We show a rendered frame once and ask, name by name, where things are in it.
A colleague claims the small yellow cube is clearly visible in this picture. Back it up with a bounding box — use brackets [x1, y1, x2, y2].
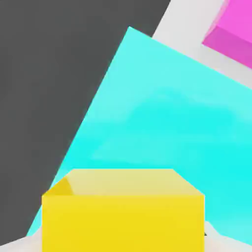
[41, 168, 206, 252]

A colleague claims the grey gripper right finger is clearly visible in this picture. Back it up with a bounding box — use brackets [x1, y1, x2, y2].
[204, 220, 252, 252]

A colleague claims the large magenta box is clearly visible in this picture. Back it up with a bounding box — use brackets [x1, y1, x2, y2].
[202, 0, 252, 69]

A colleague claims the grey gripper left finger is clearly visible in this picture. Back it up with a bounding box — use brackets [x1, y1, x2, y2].
[0, 226, 43, 252]

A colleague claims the large cyan box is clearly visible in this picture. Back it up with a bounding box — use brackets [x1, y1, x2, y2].
[26, 26, 252, 247]

